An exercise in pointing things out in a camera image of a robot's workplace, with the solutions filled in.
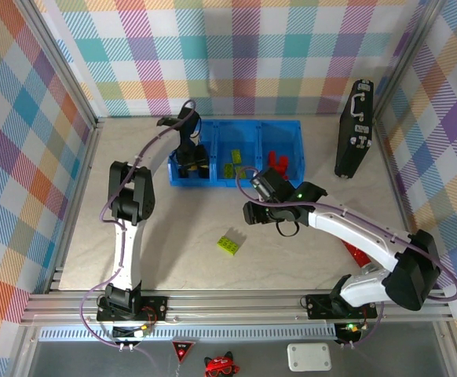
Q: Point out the white rectangular box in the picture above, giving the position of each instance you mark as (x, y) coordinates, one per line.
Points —
(309, 357)

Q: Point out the aluminium right corner post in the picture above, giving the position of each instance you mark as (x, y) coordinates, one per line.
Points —
(407, 59)

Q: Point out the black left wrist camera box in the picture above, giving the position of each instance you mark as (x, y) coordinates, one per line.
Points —
(194, 125)

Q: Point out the aluminium right side rail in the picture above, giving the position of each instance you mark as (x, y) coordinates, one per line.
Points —
(398, 176)

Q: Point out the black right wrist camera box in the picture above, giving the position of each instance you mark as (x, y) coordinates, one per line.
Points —
(271, 184)

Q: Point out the aluminium front frame rail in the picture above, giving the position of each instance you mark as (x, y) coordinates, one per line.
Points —
(232, 306)

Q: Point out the aluminium left corner post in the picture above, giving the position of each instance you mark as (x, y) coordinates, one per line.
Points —
(64, 66)

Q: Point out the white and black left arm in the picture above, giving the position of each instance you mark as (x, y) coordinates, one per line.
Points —
(128, 251)

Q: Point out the aluminium left side rail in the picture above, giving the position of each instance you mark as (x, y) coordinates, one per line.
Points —
(88, 157)

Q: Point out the blue three-compartment plastic bin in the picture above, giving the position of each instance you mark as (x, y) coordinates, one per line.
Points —
(279, 135)

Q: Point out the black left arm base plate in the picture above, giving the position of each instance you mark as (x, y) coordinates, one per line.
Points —
(154, 308)

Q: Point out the aluminium corner post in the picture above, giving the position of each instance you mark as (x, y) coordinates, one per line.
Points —
(64, 66)
(407, 59)

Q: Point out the red cat figure with sunglasses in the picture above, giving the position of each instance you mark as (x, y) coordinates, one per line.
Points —
(220, 363)

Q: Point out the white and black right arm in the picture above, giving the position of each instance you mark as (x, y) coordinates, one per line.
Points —
(413, 275)

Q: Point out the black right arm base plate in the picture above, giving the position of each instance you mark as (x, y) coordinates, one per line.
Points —
(319, 306)

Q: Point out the red triangle sticker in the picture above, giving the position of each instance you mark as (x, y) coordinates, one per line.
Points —
(182, 349)

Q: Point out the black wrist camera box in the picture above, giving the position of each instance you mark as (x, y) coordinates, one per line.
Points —
(271, 184)
(194, 125)

